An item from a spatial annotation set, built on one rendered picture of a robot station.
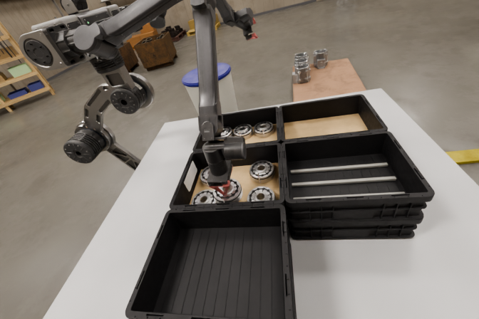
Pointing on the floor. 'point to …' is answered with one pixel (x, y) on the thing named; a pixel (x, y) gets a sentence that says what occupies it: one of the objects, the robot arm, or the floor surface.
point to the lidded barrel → (227, 98)
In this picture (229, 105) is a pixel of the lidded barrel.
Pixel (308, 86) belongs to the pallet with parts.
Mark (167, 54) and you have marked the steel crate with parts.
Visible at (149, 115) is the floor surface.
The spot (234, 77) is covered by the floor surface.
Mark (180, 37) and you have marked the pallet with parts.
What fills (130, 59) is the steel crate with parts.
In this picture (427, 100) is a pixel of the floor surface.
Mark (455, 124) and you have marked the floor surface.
